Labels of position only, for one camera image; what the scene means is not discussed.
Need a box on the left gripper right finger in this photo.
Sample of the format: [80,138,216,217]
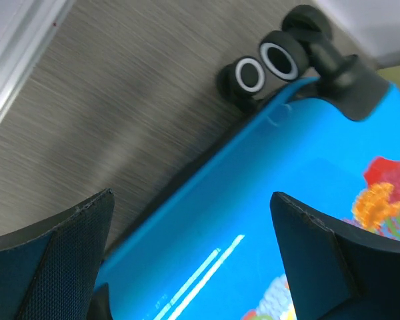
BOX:
[270,192,400,319]

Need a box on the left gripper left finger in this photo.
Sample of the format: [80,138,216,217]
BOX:
[0,189,115,319]

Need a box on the blue fish-print suitcase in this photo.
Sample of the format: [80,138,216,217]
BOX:
[96,5,400,319]

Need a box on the aluminium rail frame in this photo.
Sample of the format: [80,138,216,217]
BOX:
[0,0,75,124]

